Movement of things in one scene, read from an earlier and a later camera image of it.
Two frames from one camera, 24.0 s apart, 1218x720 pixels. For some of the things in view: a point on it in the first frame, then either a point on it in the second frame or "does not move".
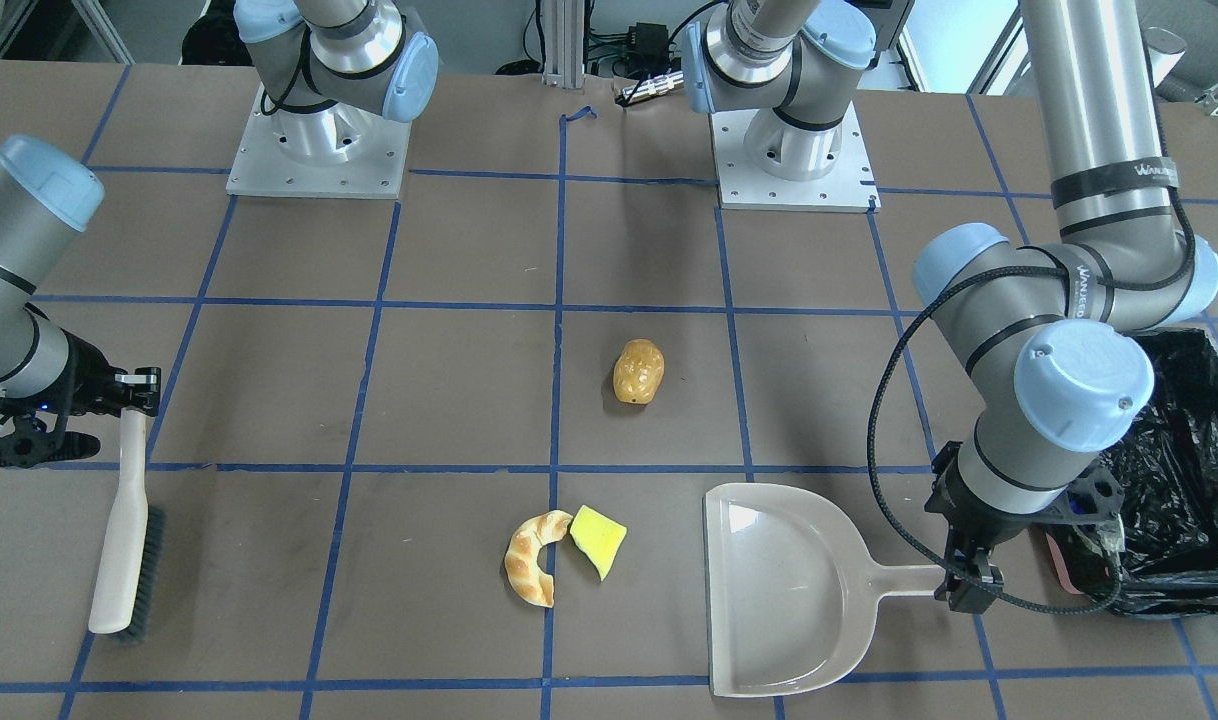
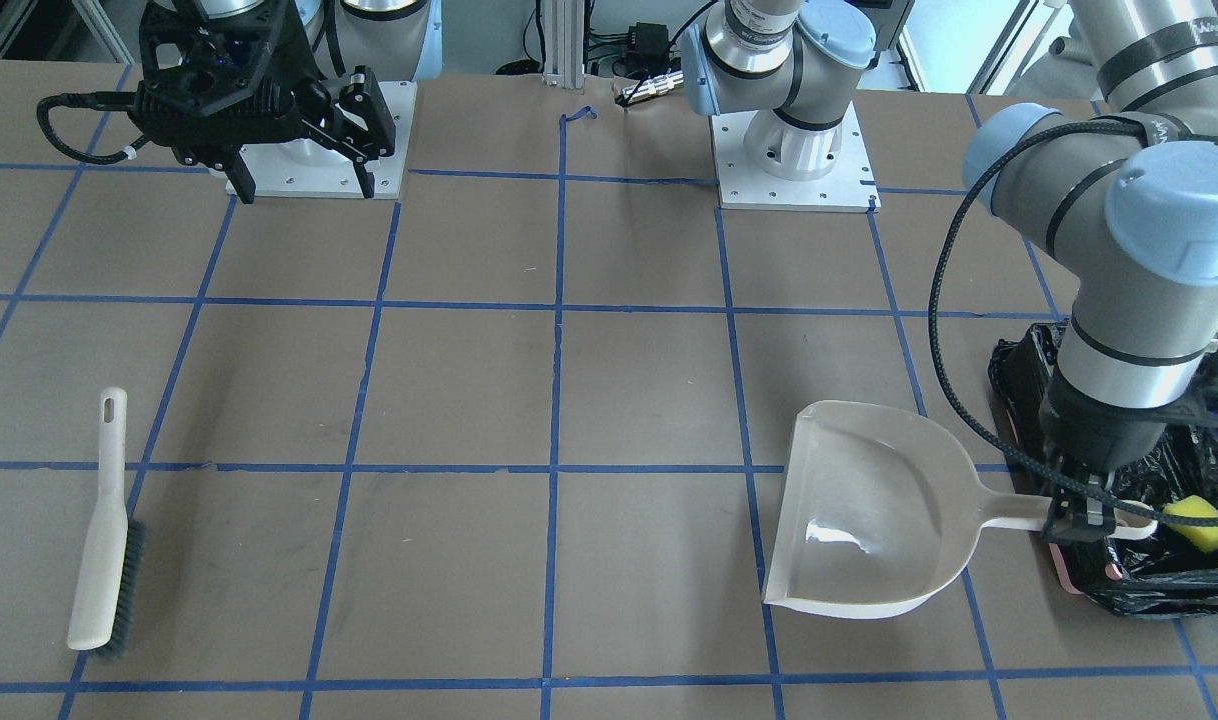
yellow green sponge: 599,538 → 1207,538
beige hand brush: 128,578 → 111,585
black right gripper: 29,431 → 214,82
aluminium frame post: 564,43 does not move
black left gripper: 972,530 → 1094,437
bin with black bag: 1180,547 does not move
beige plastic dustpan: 792,590 → 881,506
